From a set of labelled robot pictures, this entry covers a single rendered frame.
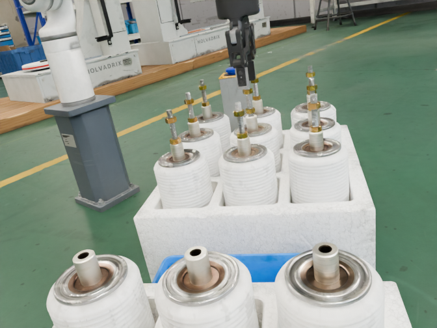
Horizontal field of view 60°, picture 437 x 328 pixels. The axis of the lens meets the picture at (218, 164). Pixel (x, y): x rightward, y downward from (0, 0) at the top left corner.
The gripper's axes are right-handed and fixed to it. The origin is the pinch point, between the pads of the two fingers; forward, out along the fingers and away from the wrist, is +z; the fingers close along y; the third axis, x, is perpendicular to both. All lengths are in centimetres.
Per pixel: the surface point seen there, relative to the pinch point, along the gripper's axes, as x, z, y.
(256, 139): -1.5, 10.7, -4.7
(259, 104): 0.1, 8.1, 10.3
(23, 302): 46, 36, -24
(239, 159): -0.5, 10.1, -15.3
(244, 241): -0.5, 22.8, -20.0
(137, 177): 48, 36, 33
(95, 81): 142, 24, 167
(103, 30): 140, -8, 190
